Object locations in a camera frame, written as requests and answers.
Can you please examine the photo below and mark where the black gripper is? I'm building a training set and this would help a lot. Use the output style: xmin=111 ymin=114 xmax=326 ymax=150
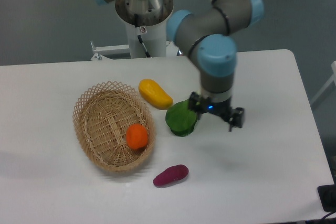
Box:
xmin=188 ymin=91 xmax=245 ymax=132

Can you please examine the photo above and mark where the orange fruit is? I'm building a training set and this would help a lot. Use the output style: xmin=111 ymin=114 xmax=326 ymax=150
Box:
xmin=125 ymin=124 xmax=148 ymax=150

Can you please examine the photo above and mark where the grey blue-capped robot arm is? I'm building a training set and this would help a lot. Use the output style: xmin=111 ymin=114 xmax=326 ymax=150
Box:
xmin=95 ymin=0 xmax=264 ymax=128

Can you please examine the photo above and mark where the woven wicker basket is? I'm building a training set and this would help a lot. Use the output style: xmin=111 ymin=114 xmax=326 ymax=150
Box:
xmin=73 ymin=81 xmax=156 ymax=172

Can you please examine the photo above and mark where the green bok choy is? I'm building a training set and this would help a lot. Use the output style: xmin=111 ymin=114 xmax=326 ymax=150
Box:
xmin=165 ymin=100 xmax=197 ymax=137

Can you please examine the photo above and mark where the yellow mango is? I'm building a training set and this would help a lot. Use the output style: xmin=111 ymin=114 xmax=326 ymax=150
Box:
xmin=138 ymin=79 xmax=173 ymax=110

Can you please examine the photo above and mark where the purple sweet potato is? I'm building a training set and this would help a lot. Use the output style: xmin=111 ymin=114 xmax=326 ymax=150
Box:
xmin=153 ymin=164 xmax=189 ymax=187

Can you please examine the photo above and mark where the black device at table corner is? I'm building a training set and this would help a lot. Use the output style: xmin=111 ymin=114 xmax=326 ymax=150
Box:
xmin=317 ymin=184 xmax=335 ymax=212

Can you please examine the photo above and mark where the white metal base frame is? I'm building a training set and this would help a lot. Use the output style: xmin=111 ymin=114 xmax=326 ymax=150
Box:
xmin=90 ymin=40 xmax=183 ymax=61

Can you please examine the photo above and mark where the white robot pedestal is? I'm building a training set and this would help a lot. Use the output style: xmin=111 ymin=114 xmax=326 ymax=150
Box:
xmin=125 ymin=21 xmax=167 ymax=59

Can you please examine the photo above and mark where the white frame at right edge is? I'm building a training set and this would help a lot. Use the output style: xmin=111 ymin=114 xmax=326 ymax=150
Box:
xmin=310 ymin=61 xmax=335 ymax=110

